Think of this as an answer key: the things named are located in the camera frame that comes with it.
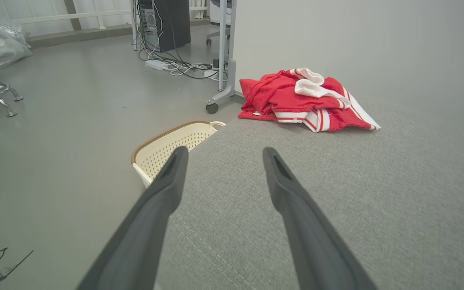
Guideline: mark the black computer tower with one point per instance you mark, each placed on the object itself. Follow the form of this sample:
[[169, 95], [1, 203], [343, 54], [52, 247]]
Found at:
[[167, 24]]

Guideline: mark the office chair wheel base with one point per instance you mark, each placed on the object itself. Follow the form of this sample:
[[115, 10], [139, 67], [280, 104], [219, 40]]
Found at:
[[216, 36]]

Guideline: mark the white power strip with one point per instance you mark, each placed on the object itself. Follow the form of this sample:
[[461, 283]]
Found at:
[[156, 64]]

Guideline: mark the partition leg with caster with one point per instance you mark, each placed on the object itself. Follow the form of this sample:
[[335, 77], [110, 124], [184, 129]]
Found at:
[[224, 60]]

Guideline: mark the white railing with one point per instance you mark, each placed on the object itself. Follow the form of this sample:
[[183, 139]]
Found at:
[[75, 16]]

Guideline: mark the red basketball jersey white sleeves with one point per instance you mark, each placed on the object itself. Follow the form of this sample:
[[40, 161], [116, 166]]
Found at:
[[288, 96]]

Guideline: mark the cream laundry basket brown rim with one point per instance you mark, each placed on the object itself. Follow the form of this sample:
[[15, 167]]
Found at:
[[167, 147]]

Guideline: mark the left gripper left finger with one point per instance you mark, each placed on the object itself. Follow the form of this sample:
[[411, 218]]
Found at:
[[143, 233]]

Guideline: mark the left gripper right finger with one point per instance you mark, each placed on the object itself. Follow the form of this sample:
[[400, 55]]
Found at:
[[312, 241]]

